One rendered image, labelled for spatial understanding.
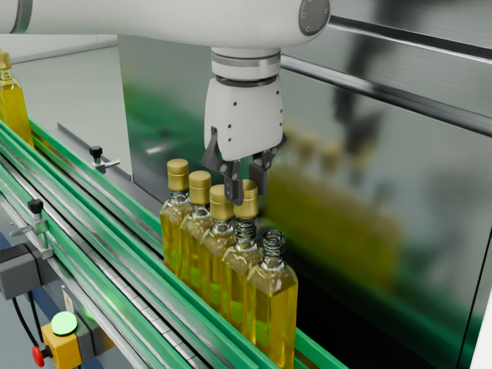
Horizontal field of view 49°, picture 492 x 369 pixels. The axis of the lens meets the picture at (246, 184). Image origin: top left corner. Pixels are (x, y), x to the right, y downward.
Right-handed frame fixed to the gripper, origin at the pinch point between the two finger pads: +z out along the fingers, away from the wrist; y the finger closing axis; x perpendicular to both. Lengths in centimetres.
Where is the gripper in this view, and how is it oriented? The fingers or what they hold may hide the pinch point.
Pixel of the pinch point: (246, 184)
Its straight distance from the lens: 74.3
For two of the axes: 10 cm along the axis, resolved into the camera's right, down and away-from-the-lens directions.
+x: 6.2, 3.7, -6.9
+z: 0.0, 8.8, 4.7
